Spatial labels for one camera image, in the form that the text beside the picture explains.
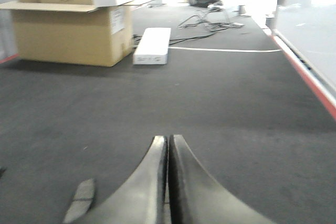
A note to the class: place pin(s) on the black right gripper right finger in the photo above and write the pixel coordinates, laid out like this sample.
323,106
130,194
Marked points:
196,196

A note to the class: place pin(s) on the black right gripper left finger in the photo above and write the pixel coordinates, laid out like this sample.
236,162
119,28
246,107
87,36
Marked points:
141,198

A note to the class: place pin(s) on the grey brake pad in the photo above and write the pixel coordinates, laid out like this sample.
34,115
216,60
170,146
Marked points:
81,201

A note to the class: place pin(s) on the black conveyor belt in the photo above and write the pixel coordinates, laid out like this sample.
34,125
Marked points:
245,111

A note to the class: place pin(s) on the long white box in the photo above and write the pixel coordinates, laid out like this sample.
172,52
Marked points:
153,47

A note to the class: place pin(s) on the dark bag on belt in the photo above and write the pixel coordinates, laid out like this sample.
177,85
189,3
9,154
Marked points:
204,3

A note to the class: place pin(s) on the red conveyor frame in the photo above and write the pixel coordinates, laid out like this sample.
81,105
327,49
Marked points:
323,95

